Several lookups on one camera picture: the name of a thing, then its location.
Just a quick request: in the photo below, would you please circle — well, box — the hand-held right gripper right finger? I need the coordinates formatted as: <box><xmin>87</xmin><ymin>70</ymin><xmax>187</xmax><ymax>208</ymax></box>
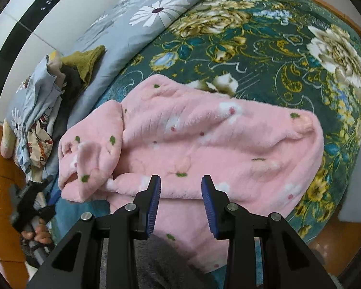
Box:
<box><xmin>201</xmin><ymin>175</ymin><xmax>337</xmax><ymax>289</ymax></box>

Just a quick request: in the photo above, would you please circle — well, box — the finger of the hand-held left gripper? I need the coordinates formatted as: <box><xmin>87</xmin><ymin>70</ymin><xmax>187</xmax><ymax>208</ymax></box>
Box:
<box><xmin>47</xmin><ymin>189</ymin><xmax>62</xmax><ymax>208</ymax></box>

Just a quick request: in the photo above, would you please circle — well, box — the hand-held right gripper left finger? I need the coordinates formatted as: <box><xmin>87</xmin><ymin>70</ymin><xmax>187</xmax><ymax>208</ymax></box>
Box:
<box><xmin>26</xmin><ymin>175</ymin><xmax>162</xmax><ymax>289</ymax></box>

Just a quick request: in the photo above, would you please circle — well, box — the pink fleece floral garment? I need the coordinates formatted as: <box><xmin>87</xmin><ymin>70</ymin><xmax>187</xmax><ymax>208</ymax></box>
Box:
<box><xmin>58</xmin><ymin>75</ymin><xmax>325</xmax><ymax>274</ymax></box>

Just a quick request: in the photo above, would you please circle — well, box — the person's left hand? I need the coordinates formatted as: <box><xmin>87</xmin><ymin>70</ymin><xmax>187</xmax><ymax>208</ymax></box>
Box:
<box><xmin>20</xmin><ymin>218</ymin><xmax>52</xmax><ymax>245</ymax></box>

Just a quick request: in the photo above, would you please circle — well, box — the teal bed sheet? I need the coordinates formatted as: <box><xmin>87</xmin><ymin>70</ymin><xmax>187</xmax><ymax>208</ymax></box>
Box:
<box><xmin>52</xmin><ymin>197</ymin><xmax>118</xmax><ymax>249</ymax></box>

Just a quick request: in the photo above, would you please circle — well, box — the cartoon print cloth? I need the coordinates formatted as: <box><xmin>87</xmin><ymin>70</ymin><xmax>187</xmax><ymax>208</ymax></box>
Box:
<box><xmin>26</xmin><ymin>113</ymin><xmax>55</xmax><ymax>169</ymax></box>

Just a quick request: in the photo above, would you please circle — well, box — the grey cloth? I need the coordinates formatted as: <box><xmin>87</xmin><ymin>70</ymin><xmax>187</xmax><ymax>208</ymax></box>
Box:
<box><xmin>132</xmin><ymin>234</ymin><xmax>227</xmax><ymax>289</ymax></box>

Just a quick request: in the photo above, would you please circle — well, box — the beige pillow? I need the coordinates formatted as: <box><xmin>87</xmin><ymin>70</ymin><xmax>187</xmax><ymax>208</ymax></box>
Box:
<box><xmin>0</xmin><ymin>119</ymin><xmax>20</xmax><ymax>160</ymax></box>

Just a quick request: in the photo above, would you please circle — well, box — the light blue garment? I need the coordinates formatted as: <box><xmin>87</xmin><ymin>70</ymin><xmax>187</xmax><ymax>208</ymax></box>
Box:
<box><xmin>13</xmin><ymin>55</ymin><xmax>64</xmax><ymax>173</ymax></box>

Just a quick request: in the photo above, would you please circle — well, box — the dark grey garment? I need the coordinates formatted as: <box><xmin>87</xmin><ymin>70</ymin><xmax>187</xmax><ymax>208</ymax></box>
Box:
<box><xmin>50</xmin><ymin>65</ymin><xmax>88</xmax><ymax>140</ymax></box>

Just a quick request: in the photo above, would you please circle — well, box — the olive green cloth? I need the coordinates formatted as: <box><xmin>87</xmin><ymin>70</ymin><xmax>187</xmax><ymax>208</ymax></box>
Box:
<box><xmin>60</xmin><ymin>45</ymin><xmax>106</xmax><ymax>90</ymax></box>

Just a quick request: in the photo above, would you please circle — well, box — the green floral blanket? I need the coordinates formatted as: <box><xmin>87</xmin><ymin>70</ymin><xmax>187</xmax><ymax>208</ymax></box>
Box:
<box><xmin>96</xmin><ymin>0</ymin><xmax>361</xmax><ymax>244</ymax></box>

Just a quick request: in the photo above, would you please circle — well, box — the grey daisy print quilt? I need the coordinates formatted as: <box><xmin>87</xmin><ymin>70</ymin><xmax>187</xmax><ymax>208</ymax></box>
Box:
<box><xmin>6</xmin><ymin>0</ymin><xmax>241</xmax><ymax>175</ymax></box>

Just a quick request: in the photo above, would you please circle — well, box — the wooden bed frame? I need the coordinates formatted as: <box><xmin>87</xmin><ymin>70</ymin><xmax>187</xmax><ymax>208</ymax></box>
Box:
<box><xmin>247</xmin><ymin>0</ymin><xmax>361</xmax><ymax>38</ymax></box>

